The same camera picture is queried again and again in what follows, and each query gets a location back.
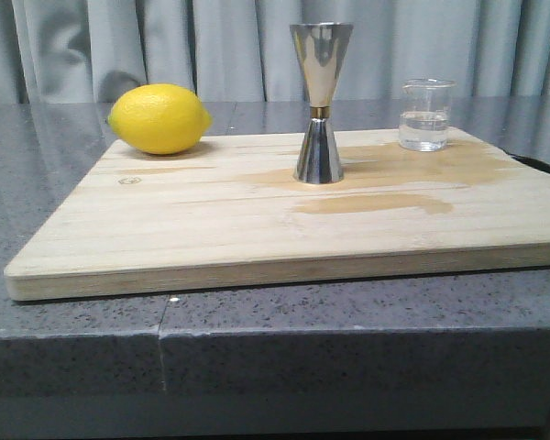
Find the small glass beaker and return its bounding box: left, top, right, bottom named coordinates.
left=399, top=78, right=456, bottom=152

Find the yellow lemon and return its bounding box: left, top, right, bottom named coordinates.
left=107, top=83, right=212, bottom=155

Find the grey curtain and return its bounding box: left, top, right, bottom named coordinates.
left=0, top=1, right=550, bottom=104

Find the wooden cutting board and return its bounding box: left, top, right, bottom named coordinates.
left=5, top=128, right=550, bottom=301

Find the steel double jigger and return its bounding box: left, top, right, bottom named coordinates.
left=290, top=22, right=353, bottom=184

